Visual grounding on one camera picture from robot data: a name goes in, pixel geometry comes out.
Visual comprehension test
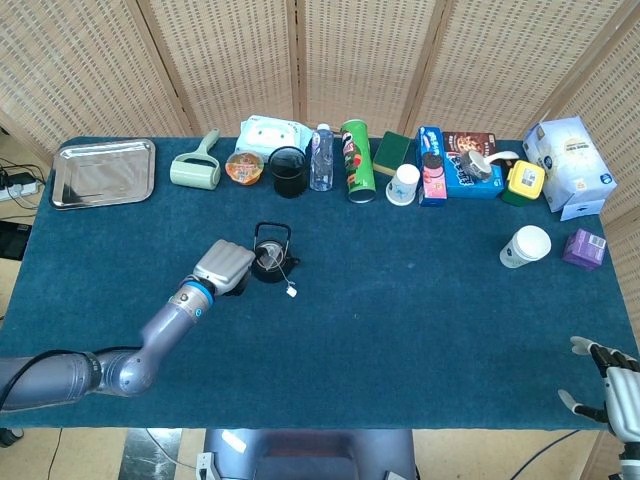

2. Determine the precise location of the green yellow sponge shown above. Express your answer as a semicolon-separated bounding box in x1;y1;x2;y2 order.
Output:
372;130;412;177

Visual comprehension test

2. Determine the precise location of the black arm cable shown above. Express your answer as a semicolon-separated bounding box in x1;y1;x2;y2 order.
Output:
0;347;101;412

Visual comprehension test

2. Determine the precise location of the grey robot torso base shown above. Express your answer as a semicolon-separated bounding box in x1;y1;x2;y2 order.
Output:
197;428;419;480

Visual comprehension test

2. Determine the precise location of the green chips can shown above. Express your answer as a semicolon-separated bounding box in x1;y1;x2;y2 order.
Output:
340;118;377;205

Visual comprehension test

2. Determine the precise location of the pyramid tea bag with string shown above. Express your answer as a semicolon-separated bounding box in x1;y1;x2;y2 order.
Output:
257;248;299;300

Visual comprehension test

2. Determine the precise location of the stainless steel tray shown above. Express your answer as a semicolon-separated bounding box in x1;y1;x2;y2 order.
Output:
49;138;157;211

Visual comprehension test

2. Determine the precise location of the dark brown cookie box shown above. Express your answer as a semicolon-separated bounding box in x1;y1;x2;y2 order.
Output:
442;131;497;157

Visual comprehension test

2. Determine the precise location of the black mesh pen holder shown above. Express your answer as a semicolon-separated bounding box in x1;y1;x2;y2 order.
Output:
268;145;309;199

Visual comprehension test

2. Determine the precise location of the blue table cloth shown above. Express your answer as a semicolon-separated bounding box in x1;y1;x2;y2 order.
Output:
0;135;640;432

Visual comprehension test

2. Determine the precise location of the black device on floor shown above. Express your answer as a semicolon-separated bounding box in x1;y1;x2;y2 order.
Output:
0;219;32;261

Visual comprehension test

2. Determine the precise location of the white coffee cup with lid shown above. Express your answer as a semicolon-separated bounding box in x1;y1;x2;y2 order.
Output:
499;224;552;270

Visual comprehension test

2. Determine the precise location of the clear plastic water bottle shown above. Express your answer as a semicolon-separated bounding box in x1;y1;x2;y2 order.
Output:
309;123;335;193

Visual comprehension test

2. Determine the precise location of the blue pink cookie box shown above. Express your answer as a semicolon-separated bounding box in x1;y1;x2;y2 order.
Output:
416;125;448;208

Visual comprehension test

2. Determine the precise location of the yellow green lidded container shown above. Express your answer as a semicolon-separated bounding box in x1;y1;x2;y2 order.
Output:
501;160;546;207

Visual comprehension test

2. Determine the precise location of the small purple box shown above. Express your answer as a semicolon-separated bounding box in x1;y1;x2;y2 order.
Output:
562;228;607;271

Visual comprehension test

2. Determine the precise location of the black floor cable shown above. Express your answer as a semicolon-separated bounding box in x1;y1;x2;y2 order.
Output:
509;430;586;480

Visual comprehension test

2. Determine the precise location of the white power strip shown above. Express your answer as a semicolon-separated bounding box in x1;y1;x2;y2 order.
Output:
0;182;44;202

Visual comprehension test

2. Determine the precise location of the wicker folding screen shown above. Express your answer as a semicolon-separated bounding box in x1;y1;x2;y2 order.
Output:
0;0;640;480

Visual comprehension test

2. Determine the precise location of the orange jelly cup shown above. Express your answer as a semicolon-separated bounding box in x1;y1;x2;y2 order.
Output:
224;151;265;186

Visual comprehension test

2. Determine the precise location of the white wet wipes pack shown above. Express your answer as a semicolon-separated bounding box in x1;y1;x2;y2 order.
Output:
233;115;315;164

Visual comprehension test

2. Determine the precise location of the pale green lint roller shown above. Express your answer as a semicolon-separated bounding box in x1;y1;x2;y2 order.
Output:
169;128;222;191

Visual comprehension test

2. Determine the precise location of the black cast iron teapot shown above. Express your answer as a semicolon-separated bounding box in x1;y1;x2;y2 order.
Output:
249;221;302;285

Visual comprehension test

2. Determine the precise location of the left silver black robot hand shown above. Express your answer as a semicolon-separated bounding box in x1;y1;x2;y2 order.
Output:
192;238;257;297

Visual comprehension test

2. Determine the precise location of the large white tissue box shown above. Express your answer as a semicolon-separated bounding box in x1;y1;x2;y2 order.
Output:
522;115;619;222

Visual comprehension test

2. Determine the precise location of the white paper cup blue flower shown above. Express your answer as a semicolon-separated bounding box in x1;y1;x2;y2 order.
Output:
385;163;422;207

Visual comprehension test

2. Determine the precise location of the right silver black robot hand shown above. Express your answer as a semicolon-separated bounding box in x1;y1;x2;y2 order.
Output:
557;335;640;441

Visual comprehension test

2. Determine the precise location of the blue biscuit box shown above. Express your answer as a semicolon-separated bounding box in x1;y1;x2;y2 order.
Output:
443;151;504;200

